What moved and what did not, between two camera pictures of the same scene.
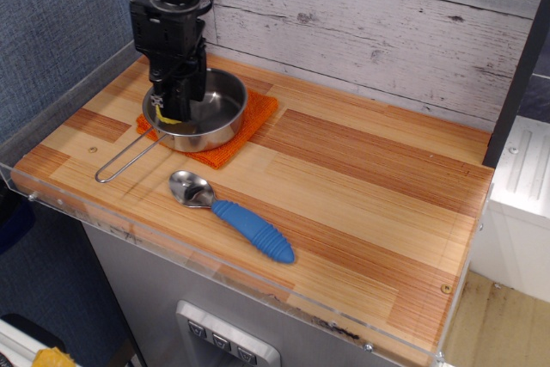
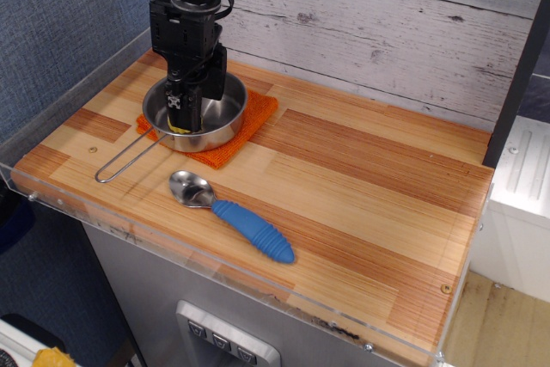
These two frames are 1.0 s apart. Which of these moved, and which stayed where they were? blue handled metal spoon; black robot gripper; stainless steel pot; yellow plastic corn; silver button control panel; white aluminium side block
Moved: black robot gripper; yellow plastic corn
Stayed: blue handled metal spoon; white aluminium side block; stainless steel pot; silver button control panel
